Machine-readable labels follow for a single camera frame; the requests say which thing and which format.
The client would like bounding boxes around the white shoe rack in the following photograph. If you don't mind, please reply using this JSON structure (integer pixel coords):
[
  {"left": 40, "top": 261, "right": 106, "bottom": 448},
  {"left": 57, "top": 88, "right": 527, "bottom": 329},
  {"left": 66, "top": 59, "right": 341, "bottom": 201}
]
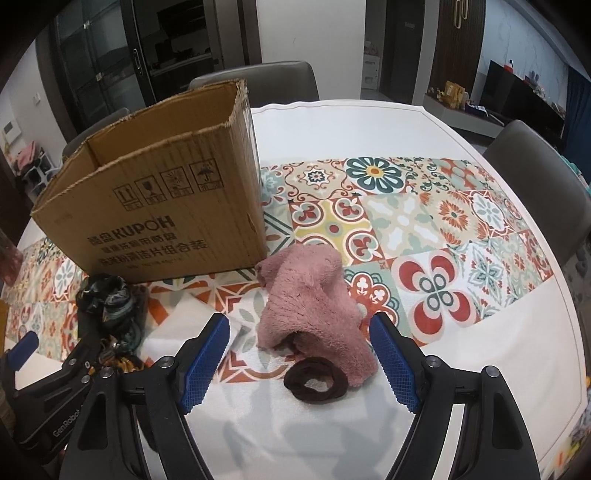
[{"left": 13, "top": 143, "right": 52, "bottom": 186}]

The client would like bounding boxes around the dark glass sliding door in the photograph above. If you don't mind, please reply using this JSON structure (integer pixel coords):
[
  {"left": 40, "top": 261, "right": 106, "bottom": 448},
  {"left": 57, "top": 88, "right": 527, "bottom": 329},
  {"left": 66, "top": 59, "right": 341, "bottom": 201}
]
[{"left": 51, "top": 0, "right": 245, "bottom": 121}]

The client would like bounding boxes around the yellow box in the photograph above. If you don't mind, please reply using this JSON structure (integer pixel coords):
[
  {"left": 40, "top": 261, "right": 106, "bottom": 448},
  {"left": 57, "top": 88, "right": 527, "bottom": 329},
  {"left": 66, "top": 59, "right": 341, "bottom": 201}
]
[{"left": 443, "top": 80, "right": 468, "bottom": 110}]

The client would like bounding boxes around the brown cardboard box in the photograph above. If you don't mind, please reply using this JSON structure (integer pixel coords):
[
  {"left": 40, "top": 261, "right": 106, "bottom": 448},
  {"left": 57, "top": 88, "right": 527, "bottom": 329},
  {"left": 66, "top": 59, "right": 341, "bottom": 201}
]
[{"left": 31, "top": 78, "right": 269, "bottom": 283}]

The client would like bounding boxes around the grey television cabinet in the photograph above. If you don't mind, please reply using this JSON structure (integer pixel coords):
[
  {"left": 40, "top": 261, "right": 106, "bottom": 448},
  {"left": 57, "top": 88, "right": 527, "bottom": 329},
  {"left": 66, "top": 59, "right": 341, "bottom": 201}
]
[{"left": 424, "top": 95, "right": 505, "bottom": 140}]

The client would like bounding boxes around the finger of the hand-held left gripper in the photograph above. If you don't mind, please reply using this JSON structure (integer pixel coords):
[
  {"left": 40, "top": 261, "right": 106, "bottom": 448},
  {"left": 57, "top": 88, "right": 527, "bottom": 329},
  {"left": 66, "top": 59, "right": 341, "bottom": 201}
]
[
  {"left": 0, "top": 331, "right": 40, "bottom": 402},
  {"left": 18, "top": 344, "right": 105, "bottom": 398}
]

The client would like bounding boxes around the black patterned scarf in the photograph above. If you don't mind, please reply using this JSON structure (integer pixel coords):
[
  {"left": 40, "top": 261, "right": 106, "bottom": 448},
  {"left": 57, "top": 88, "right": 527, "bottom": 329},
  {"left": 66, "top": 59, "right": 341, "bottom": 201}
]
[{"left": 75, "top": 273, "right": 149, "bottom": 372}]

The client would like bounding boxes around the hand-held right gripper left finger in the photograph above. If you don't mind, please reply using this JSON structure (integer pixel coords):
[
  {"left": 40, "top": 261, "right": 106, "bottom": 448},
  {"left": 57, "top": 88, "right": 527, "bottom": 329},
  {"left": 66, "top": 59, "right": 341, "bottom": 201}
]
[{"left": 58, "top": 313, "right": 230, "bottom": 480}]

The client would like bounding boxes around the grey dining chair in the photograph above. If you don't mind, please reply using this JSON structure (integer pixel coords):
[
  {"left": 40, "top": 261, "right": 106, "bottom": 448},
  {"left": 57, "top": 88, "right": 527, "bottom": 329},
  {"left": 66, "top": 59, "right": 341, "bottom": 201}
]
[
  {"left": 482, "top": 120, "right": 591, "bottom": 266},
  {"left": 62, "top": 107, "right": 131, "bottom": 162},
  {"left": 187, "top": 61, "right": 320, "bottom": 104}
]

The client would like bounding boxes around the black television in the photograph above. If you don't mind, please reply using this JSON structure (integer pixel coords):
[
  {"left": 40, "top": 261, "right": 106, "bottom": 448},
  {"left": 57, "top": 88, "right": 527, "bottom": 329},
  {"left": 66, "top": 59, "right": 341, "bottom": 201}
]
[{"left": 480, "top": 60, "right": 568, "bottom": 136}]

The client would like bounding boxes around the pink fluffy cloth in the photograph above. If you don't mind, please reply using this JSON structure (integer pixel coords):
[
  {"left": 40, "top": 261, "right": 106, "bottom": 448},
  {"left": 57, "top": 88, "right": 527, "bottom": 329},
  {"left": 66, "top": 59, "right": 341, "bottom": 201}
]
[{"left": 255, "top": 244, "right": 378, "bottom": 388}]

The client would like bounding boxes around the brown hair tie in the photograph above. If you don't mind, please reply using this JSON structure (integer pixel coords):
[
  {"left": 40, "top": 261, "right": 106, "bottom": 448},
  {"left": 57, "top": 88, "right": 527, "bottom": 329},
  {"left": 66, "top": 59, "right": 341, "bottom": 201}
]
[{"left": 283, "top": 359, "right": 348, "bottom": 407}]

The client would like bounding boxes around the white thin sheet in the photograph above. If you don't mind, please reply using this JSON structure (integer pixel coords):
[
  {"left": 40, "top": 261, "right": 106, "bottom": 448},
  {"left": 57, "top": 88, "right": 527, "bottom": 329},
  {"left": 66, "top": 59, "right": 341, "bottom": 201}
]
[{"left": 148, "top": 288, "right": 296, "bottom": 384}]

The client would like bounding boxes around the dark door with gold handle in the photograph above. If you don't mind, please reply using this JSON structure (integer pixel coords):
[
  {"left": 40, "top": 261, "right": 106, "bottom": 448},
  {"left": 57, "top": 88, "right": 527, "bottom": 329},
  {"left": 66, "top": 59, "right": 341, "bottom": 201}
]
[{"left": 431, "top": 0, "right": 486, "bottom": 93}]

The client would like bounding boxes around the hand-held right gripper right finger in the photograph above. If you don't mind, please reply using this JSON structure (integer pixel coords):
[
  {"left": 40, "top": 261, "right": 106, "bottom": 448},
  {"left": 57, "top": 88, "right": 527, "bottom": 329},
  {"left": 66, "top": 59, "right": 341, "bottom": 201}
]
[{"left": 369, "top": 313, "right": 539, "bottom": 480}]

